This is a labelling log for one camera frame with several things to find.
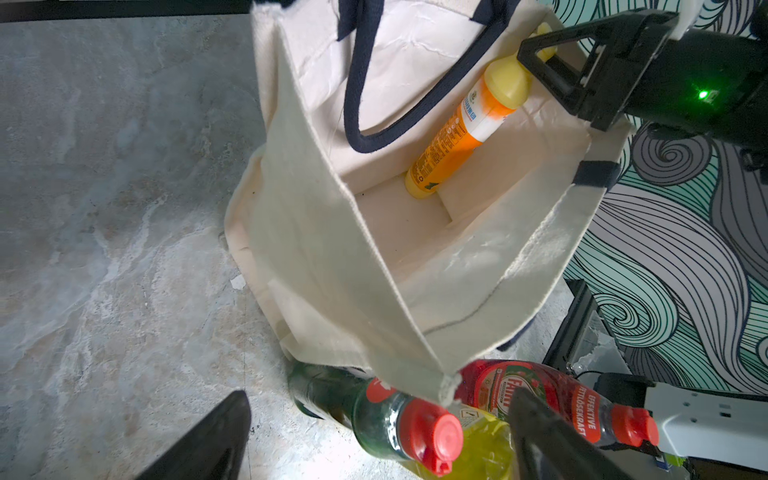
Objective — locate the dark green bottle red cap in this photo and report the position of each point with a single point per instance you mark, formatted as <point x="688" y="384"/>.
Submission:
<point x="387" y="424"/>

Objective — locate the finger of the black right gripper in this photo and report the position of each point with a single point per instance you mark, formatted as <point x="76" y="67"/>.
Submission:
<point x="580" y="90"/>

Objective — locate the cream canvas shopping bag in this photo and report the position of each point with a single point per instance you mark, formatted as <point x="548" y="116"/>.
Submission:
<point x="353" y="270"/>

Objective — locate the yellow-green soap bottle red cap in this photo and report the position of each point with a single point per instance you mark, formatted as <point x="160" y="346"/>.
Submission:
<point x="487" y="451"/>

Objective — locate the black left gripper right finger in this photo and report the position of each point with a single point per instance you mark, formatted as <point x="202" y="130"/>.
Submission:
<point x="560" y="443"/>

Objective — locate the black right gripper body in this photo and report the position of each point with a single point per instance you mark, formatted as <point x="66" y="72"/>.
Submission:
<point x="706" y="82"/>

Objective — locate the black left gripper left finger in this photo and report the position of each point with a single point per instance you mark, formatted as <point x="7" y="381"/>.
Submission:
<point x="213" y="449"/>

